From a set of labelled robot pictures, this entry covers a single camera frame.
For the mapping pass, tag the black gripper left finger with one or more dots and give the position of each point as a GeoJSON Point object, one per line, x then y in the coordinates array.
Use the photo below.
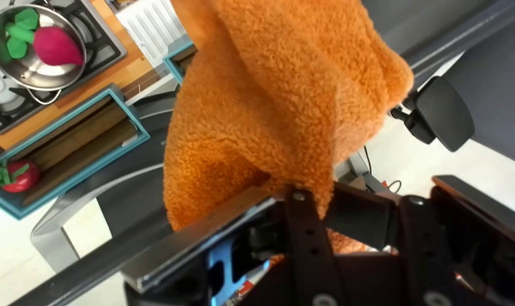
{"type": "Point", "coordinates": [307, 248]}

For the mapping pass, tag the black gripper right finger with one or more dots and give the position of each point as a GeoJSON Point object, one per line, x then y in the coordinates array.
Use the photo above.
{"type": "Point", "coordinates": [426, 248]}

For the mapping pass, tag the orange terry towel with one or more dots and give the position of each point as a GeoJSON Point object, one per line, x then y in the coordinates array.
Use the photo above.
{"type": "Point", "coordinates": [279, 102]}

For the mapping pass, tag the large teal planter box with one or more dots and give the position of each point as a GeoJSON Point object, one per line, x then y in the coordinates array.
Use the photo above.
{"type": "Point", "coordinates": [129, 132]}

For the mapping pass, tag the small teal planter box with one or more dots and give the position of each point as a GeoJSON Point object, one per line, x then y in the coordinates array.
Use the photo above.
{"type": "Point", "coordinates": [180, 61]}

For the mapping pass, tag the white toy sink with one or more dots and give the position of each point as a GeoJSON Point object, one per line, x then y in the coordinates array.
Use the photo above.
{"type": "Point", "coordinates": [151, 22]}

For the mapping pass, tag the grey toy stove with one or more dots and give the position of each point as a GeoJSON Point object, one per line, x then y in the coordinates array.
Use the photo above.
{"type": "Point", "coordinates": [105, 51]}

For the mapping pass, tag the red toy vegetable green leaves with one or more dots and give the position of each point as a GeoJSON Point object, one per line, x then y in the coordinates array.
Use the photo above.
{"type": "Point", "coordinates": [20, 175]}

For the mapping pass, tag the pink toy radish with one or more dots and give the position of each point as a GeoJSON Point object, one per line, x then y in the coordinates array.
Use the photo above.
{"type": "Point", "coordinates": [58, 44]}

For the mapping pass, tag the steel cooking pot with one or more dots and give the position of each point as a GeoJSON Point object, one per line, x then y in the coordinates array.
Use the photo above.
{"type": "Point", "coordinates": [36, 73]}

